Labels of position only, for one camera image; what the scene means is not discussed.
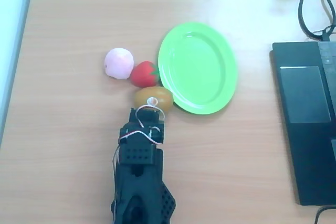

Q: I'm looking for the red toy strawberry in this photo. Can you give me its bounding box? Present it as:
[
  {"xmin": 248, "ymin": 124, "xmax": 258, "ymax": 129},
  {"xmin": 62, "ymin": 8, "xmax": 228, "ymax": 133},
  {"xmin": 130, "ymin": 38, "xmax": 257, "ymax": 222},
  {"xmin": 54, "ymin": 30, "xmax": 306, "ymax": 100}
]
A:
[{"xmin": 131, "ymin": 61, "xmax": 160, "ymax": 89}]

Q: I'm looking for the green oval plate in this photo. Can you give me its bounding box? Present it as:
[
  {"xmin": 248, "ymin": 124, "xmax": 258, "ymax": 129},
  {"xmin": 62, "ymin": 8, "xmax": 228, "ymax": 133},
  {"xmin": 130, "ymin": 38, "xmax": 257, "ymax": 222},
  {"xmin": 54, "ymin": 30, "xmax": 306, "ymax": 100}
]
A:
[{"xmin": 157, "ymin": 22, "xmax": 239, "ymax": 115}]

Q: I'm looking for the brown toy kiwi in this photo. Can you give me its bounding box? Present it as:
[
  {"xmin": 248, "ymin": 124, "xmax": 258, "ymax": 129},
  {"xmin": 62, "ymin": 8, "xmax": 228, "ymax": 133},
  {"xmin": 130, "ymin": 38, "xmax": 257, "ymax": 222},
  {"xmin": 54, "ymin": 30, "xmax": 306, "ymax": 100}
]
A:
[{"xmin": 134, "ymin": 87, "xmax": 174, "ymax": 112}]

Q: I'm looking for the pink toy peach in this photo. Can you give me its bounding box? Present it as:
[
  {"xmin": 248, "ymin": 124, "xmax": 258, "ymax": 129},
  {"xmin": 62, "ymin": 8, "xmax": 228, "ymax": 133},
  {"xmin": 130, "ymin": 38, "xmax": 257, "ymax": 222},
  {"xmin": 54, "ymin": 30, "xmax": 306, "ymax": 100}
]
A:
[{"xmin": 104, "ymin": 47, "xmax": 135, "ymax": 80}]

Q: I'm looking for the black laptop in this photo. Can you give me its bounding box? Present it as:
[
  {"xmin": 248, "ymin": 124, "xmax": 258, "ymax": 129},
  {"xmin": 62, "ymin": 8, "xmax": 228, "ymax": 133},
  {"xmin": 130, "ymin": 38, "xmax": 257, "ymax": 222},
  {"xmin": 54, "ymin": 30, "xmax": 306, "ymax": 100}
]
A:
[{"xmin": 269, "ymin": 40, "xmax": 336, "ymax": 207}]

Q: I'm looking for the red white servo cable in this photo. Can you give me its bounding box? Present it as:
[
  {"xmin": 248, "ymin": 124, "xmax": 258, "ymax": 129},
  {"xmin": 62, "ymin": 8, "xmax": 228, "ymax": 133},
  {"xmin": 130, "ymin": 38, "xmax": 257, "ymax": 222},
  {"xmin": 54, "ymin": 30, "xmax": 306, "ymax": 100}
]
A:
[
  {"xmin": 135, "ymin": 97, "xmax": 166, "ymax": 130},
  {"xmin": 112, "ymin": 129, "xmax": 162, "ymax": 172}
]

